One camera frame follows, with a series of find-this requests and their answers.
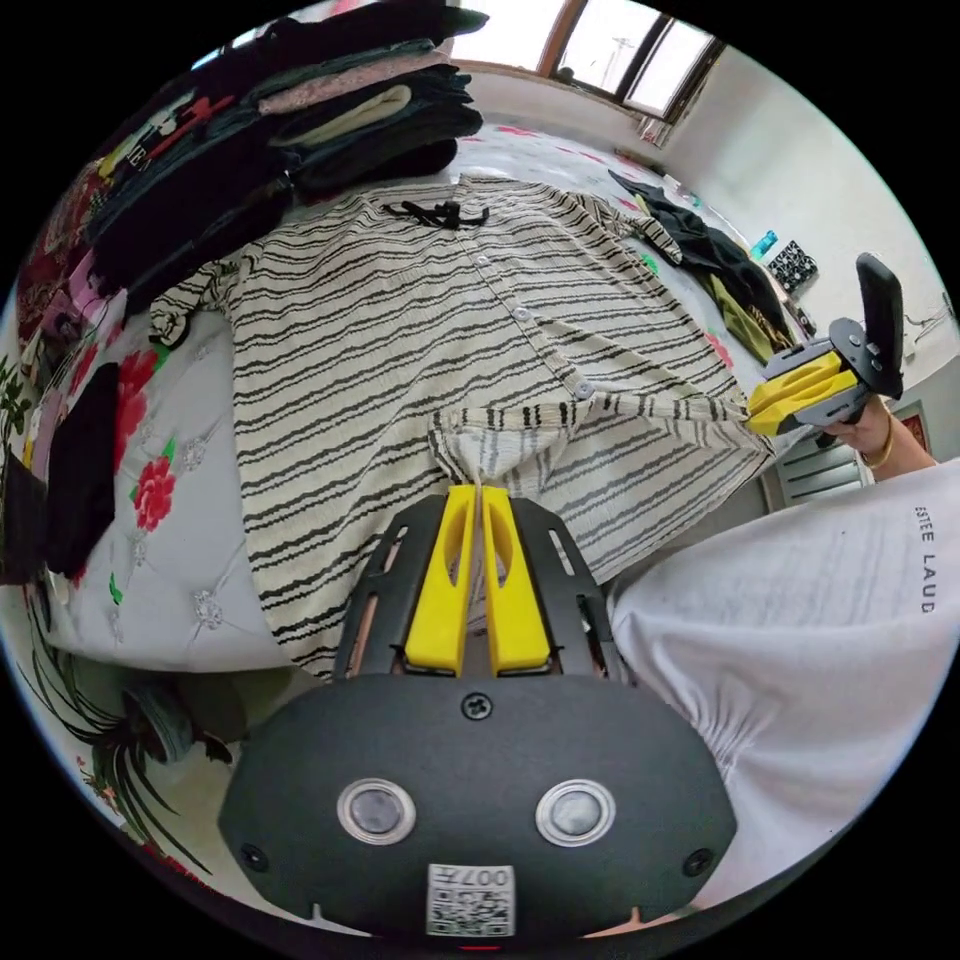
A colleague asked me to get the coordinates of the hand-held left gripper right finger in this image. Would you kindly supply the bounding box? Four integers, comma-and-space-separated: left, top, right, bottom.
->
479, 485, 554, 674

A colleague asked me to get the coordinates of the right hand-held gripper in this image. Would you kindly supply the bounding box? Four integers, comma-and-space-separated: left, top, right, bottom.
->
746, 318, 883, 451

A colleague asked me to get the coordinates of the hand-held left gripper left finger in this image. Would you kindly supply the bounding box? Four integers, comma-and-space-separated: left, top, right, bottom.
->
404, 483, 478, 678

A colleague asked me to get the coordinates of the black and white striped shirt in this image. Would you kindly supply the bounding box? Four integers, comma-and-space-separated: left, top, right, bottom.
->
148, 172, 778, 682

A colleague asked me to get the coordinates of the person's right forearm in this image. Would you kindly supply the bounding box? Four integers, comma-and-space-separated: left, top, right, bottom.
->
858, 410, 940, 483

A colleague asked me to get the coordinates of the person's right hand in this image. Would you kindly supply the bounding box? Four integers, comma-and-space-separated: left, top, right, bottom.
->
832, 399, 894, 457

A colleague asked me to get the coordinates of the black white patterned basket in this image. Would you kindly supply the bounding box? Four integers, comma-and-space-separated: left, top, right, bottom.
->
764, 238, 820, 298

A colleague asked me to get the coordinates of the pile of clothes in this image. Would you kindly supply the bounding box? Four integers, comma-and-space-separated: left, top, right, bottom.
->
83, 5, 487, 320
605, 167, 800, 370

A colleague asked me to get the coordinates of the person's body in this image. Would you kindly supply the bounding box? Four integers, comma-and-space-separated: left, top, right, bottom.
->
605, 455, 960, 920

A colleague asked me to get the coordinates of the bed with floral sheet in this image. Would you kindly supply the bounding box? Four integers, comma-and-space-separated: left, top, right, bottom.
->
14, 119, 785, 676

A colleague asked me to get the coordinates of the black folded garment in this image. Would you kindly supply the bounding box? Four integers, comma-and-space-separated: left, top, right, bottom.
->
43, 362, 123, 580

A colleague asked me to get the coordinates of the red floral folded quilt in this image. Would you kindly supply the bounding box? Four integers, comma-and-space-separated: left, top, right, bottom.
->
14, 158, 130, 358

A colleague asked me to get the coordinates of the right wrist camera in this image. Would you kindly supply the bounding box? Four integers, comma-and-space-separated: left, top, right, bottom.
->
854, 252, 907, 400

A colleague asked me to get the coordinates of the window with wooden frame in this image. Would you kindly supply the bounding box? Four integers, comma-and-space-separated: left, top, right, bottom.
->
448, 0, 727, 127

